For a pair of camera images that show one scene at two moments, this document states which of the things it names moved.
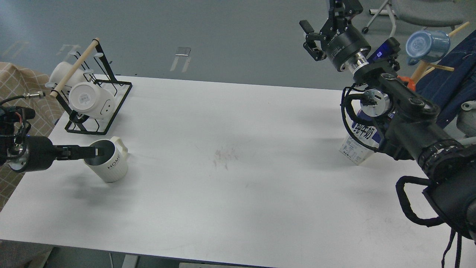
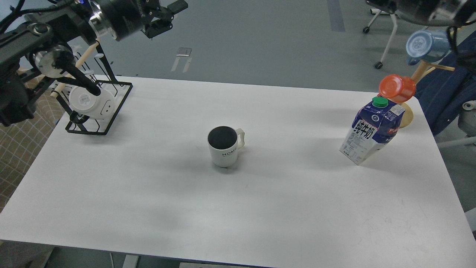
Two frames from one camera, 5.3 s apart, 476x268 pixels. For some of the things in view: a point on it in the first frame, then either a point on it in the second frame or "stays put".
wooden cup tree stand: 424,67 stays put
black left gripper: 35,153 to 124,18
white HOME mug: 113,166 to 224,142
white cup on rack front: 88,99 stays put
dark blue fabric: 449,89 stays put
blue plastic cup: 426,46 stays put
